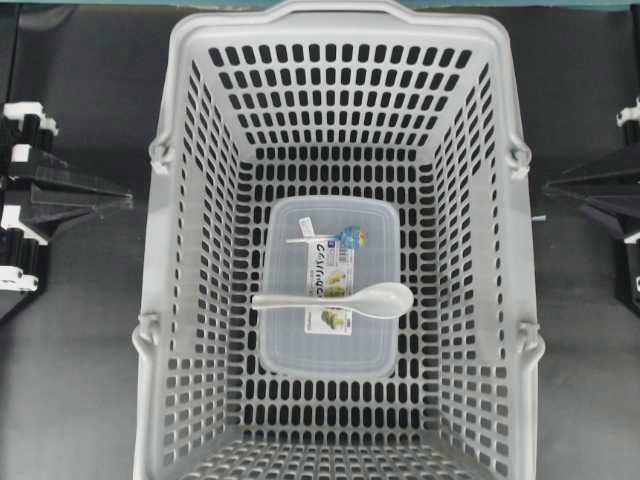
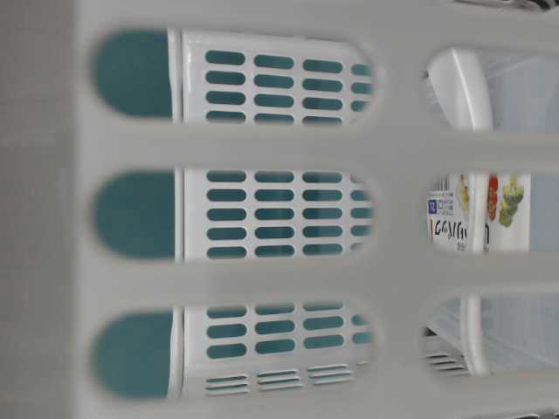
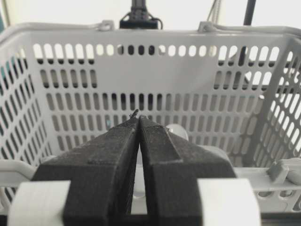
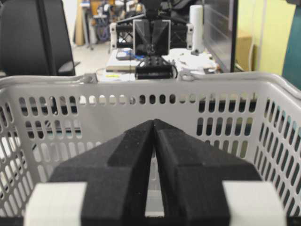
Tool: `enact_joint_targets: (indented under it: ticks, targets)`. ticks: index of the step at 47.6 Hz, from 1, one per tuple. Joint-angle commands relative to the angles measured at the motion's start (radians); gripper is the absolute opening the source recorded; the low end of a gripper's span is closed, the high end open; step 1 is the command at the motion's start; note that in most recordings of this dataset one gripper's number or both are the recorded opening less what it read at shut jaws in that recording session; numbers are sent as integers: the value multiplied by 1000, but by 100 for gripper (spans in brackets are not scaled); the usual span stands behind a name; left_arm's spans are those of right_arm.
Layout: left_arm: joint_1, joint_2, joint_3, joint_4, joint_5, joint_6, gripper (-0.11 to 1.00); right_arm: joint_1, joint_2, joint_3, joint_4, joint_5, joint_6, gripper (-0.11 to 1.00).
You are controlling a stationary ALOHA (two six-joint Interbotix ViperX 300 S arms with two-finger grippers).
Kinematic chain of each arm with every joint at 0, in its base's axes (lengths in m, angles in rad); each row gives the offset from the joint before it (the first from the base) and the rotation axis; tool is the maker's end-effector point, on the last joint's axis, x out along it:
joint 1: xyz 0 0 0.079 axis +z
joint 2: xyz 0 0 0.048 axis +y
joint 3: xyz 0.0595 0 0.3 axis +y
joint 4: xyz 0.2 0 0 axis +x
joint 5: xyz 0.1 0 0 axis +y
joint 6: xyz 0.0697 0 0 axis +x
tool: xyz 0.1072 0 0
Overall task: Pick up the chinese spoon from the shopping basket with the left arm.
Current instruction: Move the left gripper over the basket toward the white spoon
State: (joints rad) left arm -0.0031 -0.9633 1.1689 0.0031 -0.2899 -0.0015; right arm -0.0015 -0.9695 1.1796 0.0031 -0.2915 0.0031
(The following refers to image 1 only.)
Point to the white chinese soup spoon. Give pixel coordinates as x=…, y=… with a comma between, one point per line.
x=381, y=301

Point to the grey plastic shopping basket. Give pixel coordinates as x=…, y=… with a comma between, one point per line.
x=365, y=99

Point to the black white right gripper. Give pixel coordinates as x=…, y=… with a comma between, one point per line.
x=615, y=204

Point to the clear plastic food container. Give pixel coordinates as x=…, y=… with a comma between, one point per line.
x=329, y=343

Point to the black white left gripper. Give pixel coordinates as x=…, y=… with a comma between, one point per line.
x=28, y=217

